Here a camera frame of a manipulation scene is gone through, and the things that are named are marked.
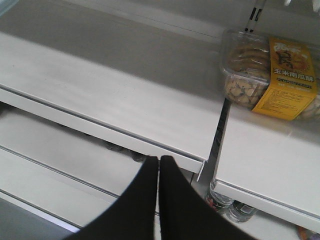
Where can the clear cookie box yellow label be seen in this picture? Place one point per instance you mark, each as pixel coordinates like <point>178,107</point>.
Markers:
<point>273,76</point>

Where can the clear water bottle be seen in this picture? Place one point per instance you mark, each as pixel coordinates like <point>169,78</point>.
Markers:
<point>240,212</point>
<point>218,202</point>

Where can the white snack shelf board right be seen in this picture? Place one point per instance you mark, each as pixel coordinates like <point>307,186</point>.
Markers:
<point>271,164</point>

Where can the white snack shelf board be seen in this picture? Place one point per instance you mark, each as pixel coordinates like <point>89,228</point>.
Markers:
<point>271,164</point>
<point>176,116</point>

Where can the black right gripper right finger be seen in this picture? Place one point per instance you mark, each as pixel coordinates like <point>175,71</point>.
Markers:
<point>184,215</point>

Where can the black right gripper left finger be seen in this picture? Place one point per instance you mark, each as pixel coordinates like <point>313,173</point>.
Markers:
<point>132,215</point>

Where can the white snack shelf board left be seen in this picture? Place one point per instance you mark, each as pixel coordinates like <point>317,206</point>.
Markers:
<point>176,116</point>

